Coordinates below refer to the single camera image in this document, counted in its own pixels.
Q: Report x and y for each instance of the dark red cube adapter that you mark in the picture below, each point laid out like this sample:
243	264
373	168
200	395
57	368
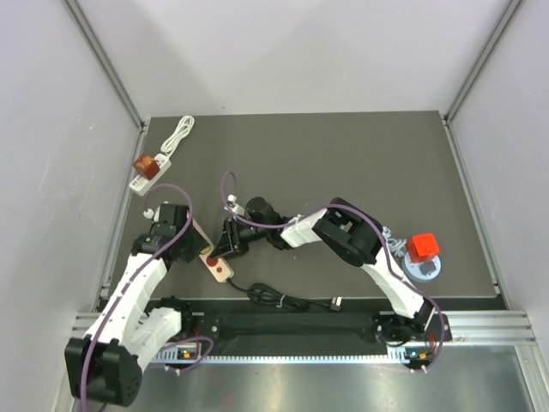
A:
146	166

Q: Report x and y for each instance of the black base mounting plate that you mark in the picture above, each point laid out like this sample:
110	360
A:
367	327

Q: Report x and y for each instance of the orange red cube socket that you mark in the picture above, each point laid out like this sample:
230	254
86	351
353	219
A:
422	248

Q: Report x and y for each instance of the slotted cable duct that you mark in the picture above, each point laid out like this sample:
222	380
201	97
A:
401	355

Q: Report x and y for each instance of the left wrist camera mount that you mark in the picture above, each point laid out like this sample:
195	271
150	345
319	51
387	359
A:
151	214

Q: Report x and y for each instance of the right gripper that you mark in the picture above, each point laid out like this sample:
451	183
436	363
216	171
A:
236	243

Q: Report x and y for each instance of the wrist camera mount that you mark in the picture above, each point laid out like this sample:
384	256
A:
233	207
151	214

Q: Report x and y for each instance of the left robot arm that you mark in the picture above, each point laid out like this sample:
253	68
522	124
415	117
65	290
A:
107	363

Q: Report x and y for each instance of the white power strip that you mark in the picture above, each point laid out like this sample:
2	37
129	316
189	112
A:
140	185

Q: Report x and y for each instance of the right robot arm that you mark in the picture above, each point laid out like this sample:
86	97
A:
354	236

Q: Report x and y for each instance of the beige strip with red sockets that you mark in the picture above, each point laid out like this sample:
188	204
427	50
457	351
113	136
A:
217	266

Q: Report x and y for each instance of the light blue round socket base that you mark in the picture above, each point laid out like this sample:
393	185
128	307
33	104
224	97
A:
421	272

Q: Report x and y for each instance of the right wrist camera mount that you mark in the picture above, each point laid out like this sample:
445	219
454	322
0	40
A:
233	207

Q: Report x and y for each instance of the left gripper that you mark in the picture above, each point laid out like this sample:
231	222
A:
198	245

